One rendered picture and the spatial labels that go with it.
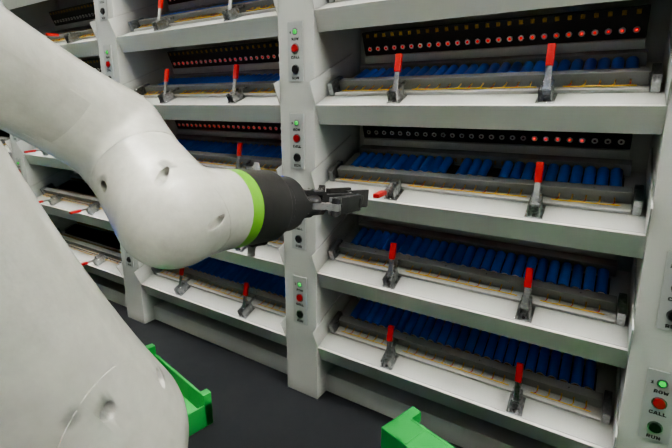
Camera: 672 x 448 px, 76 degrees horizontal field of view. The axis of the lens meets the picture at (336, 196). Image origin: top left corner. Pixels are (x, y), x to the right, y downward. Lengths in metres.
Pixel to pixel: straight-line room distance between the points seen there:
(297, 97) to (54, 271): 0.79
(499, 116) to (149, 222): 0.59
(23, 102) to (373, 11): 0.64
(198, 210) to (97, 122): 0.13
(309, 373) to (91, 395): 0.93
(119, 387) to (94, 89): 0.29
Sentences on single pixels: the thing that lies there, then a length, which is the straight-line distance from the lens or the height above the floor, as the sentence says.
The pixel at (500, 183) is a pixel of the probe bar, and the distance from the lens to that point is 0.86.
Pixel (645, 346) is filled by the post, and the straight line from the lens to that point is 0.86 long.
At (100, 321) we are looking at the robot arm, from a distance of 0.26.
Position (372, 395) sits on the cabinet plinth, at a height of 0.04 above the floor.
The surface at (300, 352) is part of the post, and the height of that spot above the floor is 0.11.
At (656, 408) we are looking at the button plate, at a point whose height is 0.25.
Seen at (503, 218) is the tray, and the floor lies 0.52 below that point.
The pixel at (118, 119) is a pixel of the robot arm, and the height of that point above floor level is 0.70.
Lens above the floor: 0.72
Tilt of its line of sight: 12 degrees down
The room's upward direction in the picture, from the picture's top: straight up
